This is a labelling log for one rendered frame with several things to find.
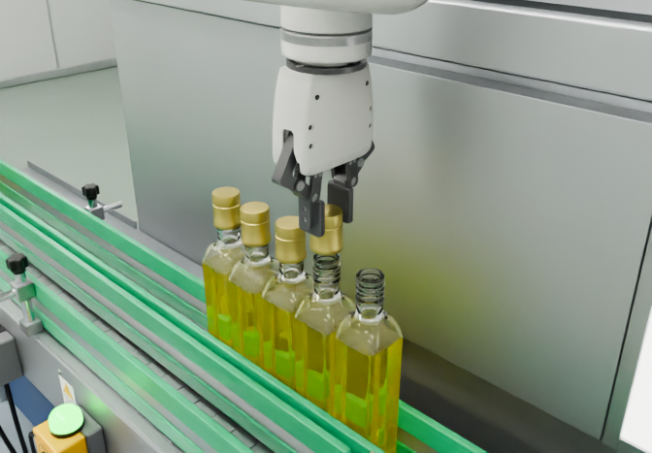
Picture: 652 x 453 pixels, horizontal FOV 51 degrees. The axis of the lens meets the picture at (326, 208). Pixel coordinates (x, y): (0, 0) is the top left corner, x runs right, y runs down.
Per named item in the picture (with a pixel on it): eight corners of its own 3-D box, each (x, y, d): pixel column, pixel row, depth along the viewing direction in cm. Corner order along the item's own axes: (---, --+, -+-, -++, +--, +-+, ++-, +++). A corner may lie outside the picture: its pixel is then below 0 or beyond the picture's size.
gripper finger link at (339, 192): (347, 149, 72) (346, 207, 75) (326, 157, 70) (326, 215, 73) (370, 157, 70) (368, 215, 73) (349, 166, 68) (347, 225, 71)
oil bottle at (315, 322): (358, 440, 84) (363, 293, 75) (326, 466, 80) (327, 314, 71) (326, 417, 87) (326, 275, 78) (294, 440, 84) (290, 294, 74)
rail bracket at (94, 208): (132, 243, 130) (122, 179, 124) (99, 256, 126) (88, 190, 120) (120, 237, 133) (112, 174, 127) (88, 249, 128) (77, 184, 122)
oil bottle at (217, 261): (267, 375, 95) (260, 241, 86) (235, 395, 91) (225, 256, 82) (241, 357, 98) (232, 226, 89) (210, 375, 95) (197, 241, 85)
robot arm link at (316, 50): (329, 14, 68) (329, 45, 69) (261, 26, 62) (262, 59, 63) (394, 25, 62) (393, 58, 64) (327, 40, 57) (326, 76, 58)
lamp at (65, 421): (90, 426, 94) (86, 409, 92) (59, 443, 91) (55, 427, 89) (74, 410, 96) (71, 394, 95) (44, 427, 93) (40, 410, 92)
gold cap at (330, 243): (349, 247, 72) (350, 210, 70) (326, 259, 70) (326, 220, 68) (326, 236, 74) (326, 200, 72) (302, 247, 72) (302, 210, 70)
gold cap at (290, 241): (312, 255, 77) (312, 221, 75) (290, 267, 75) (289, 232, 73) (291, 245, 79) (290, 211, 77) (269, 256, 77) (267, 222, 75)
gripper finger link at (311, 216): (303, 166, 68) (303, 226, 71) (278, 175, 66) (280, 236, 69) (325, 175, 66) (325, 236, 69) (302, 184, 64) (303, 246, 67)
